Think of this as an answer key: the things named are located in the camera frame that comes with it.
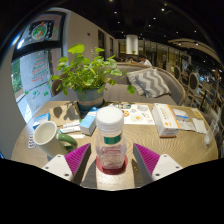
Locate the white paper napkin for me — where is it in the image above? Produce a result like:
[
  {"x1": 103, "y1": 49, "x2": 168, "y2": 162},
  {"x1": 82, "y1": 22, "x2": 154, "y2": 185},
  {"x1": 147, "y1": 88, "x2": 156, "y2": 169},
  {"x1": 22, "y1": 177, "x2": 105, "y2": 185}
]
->
[{"x1": 192, "y1": 117, "x2": 208, "y2": 135}]

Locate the person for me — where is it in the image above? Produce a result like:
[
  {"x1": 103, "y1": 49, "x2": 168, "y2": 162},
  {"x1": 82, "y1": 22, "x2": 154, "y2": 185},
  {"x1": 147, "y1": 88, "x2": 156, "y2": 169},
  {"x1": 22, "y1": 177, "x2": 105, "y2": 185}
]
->
[{"x1": 138, "y1": 54, "x2": 153, "y2": 67}]

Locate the group of wooden dining chairs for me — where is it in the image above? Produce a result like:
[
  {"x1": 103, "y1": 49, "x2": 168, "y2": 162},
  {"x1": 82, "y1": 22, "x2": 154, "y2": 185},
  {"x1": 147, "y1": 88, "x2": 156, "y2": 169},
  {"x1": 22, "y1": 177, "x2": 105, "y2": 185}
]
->
[{"x1": 166, "y1": 61, "x2": 224, "y2": 114}]

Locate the clear white-capped water bottle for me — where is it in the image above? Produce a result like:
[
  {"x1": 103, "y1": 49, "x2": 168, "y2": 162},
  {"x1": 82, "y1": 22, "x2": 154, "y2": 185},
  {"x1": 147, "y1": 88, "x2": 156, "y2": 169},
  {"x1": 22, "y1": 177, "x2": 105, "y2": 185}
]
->
[{"x1": 94, "y1": 105, "x2": 128, "y2": 170}]

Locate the white flat paper packet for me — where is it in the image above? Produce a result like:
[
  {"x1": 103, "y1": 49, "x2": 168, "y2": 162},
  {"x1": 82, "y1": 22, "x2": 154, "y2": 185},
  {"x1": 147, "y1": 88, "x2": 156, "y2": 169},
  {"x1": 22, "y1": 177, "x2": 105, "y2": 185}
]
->
[{"x1": 176, "y1": 118, "x2": 198, "y2": 132}]

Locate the pill blister pack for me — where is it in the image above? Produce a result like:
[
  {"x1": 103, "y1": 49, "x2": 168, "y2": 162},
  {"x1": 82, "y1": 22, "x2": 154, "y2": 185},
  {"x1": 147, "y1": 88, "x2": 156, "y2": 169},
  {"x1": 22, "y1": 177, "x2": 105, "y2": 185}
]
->
[{"x1": 27, "y1": 131, "x2": 38, "y2": 149}]

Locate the clear drinking glass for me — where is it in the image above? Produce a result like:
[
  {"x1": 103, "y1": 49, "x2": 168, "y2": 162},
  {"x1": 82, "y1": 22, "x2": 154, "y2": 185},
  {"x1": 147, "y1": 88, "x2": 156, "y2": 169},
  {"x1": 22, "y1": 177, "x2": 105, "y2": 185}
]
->
[{"x1": 203, "y1": 119, "x2": 221, "y2": 147}]

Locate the food picture window sign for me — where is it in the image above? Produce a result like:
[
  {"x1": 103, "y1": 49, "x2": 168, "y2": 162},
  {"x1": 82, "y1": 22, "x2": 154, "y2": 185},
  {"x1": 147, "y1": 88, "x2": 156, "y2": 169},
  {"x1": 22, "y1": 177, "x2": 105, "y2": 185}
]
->
[{"x1": 13, "y1": 13, "x2": 68, "y2": 51}]

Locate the blue white packet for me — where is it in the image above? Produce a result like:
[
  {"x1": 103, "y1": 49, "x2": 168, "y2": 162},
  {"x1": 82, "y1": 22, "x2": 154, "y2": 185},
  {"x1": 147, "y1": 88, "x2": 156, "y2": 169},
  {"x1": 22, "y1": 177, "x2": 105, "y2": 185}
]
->
[{"x1": 172, "y1": 108, "x2": 190, "y2": 122}]

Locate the flat round red coaster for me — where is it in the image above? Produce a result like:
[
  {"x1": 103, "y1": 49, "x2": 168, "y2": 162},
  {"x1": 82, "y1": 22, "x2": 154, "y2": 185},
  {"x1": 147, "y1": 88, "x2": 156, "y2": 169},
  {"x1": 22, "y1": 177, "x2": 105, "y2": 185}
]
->
[{"x1": 95, "y1": 154, "x2": 129, "y2": 176}]

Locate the white orange carton box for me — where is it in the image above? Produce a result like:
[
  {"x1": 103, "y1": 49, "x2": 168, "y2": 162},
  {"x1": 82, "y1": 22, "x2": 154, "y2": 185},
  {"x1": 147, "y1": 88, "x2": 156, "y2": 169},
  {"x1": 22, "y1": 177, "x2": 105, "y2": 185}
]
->
[{"x1": 151, "y1": 102, "x2": 181, "y2": 138}]

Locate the grey white zigzag cushion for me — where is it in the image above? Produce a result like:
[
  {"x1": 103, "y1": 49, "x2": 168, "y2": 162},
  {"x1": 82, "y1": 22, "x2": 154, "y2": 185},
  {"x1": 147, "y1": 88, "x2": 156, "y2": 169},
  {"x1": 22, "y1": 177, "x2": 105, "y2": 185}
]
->
[{"x1": 126, "y1": 67, "x2": 172, "y2": 99}]

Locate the green potted plant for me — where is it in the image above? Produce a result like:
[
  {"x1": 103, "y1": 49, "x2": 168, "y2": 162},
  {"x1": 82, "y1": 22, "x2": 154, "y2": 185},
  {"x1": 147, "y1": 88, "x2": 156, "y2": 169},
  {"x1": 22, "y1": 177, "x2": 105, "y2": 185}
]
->
[{"x1": 49, "y1": 43, "x2": 137, "y2": 113}]

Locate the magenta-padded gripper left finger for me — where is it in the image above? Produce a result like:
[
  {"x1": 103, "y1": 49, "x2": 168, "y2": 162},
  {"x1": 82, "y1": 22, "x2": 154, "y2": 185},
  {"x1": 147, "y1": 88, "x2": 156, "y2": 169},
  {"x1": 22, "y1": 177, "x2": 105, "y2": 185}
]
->
[{"x1": 41, "y1": 143, "x2": 92, "y2": 185}]

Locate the white mug with green handle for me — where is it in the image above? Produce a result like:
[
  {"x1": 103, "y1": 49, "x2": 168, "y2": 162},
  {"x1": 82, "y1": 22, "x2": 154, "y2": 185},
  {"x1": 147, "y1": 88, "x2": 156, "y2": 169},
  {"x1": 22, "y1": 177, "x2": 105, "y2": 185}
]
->
[{"x1": 33, "y1": 120, "x2": 79, "y2": 158}]

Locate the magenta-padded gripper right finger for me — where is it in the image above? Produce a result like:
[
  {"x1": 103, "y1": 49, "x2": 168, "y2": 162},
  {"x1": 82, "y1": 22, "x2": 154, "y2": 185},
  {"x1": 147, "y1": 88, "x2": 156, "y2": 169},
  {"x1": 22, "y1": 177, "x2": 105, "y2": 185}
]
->
[{"x1": 132, "y1": 143, "x2": 183, "y2": 186}]

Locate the long white green box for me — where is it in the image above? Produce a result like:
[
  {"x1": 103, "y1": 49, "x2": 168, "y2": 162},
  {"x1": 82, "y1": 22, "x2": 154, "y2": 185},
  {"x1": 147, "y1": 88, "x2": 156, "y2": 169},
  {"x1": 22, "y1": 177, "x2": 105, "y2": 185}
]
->
[{"x1": 58, "y1": 120, "x2": 82, "y2": 134}]

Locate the grey curved sofa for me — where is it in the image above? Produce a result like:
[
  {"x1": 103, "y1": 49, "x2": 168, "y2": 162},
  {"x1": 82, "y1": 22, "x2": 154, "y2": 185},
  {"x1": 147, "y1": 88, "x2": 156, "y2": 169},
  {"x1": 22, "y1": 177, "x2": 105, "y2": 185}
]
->
[{"x1": 51, "y1": 62, "x2": 187, "y2": 106}]

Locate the printed paper menu sheet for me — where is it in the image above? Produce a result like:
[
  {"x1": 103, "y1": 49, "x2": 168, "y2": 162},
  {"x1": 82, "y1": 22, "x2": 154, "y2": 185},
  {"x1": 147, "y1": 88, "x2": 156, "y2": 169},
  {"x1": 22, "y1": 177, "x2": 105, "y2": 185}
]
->
[{"x1": 108, "y1": 103, "x2": 156, "y2": 126}]

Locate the small blue white carton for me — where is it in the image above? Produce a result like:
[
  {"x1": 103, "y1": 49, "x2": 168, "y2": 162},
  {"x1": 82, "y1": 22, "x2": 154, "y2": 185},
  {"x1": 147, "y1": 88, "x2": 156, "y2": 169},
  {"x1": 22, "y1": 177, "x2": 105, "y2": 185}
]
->
[{"x1": 79, "y1": 106, "x2": 99, "y2": 137}]

